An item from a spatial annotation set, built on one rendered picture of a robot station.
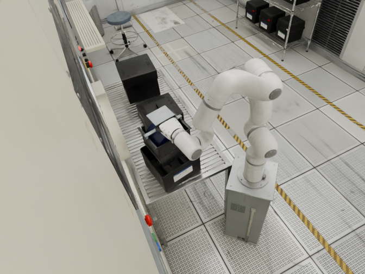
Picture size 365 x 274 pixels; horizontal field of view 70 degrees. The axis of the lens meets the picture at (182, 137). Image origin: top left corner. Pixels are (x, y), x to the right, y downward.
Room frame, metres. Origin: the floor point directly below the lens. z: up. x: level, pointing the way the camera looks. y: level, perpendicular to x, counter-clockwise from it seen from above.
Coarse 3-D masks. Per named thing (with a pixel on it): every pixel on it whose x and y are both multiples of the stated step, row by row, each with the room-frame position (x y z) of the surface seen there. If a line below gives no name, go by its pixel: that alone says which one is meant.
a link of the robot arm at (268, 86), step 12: (228, 72) 0.84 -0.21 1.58; (240, 72) 0.83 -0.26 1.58; (264, 72) 0.83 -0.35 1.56; (216, 84) 0.82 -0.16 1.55; (228, 84) 0.80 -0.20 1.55; (240, 84) 0.80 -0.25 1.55; (252, 84) 0.79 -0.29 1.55; (264, 84) 0.77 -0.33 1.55; (276, 84) 0.76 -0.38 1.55; (204, 96) 0.85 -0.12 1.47; (216, 96) 0.80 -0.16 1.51; (228, 96) 0.80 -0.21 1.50; (252, 96) 0.78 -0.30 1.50; (264, 96) 0.75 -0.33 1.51; (276, 96) 0.75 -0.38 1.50; (216, 108) 0.79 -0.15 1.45
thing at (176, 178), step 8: (144, 152) 1.09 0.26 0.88; (144, 160) 1.06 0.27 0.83; (152, 160) 1.10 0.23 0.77; (176, 160) 1.07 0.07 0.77; (184, 160) 1.06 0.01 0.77; (152, 168) 0.95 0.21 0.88; (160, 168) 1.02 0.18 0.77; (168, 168) 1.01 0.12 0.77; (176, 168) 1.00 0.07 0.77; (184, 168) 0.91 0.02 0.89; (192, 168) 0.94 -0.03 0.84; (200, 168) 0.97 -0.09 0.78; (160, 176) 0.86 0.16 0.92; (168, 176) 0.86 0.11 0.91; (176, 176) 0.88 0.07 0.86; (184, 176) 0.91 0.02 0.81; (160, 184) 0.90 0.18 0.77; (168, 184) 0.85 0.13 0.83; (176, 184) 0.87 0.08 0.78
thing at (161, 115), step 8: (152, 112) 1.06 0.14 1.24; (160, 112) 1.05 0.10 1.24; (168, 112) 1.04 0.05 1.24; (152, 120) 1.00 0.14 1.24; (160, 120) 0.99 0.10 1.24; (144, 128) 1.07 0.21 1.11; (184, 128) 1.03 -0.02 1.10; (144, 136) 0.96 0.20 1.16; (152, 144) 0.92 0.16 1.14; (168, 144) 0.92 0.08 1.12; (152, 152) 0.97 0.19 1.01; (160, 152) 0.89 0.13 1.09; (168, 152) 0.91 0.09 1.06; (176, 152) 0.94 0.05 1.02; (160, 160) 0.89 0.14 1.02; (168, 160) 0.91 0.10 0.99
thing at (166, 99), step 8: (160, 96) 1.65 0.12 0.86; (168, 96) 1.63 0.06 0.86; (136, 104) 1.59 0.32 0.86; (144, 104) 1.58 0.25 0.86; (152, 104) 1.56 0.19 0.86; (160, 104) 1.55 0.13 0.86; (168, 104) 1.53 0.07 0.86; (176, 104) 1.52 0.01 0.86; (144, 112) 1.49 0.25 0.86; (176, 112) 1.44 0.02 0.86; (144, 120) 1.40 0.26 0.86
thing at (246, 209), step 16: (240, 160) 0.99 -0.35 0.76; (272, 176) 0.84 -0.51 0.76; (240, 192) 0.77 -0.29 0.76; (256, 192) 0.75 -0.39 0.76; (272, 192) 0.73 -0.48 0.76; (240, 208) 0.76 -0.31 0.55; (256, 208) 0.72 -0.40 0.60; (240, 224) 0.76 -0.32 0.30; (256, 224) 0.71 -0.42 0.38; (240, 240) 0.74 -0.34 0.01; (256, 240) 0.70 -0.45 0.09
